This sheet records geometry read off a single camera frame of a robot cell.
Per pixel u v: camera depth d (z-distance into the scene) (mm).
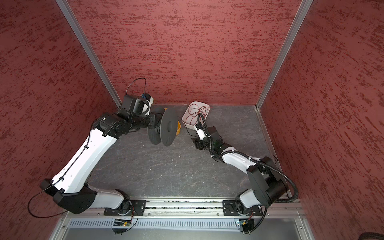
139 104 502
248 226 711
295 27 775
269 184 435
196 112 1168
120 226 725
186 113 1095
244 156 524
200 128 754
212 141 669
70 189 381
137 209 738
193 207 757
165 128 684
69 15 737
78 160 402
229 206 742
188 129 1059
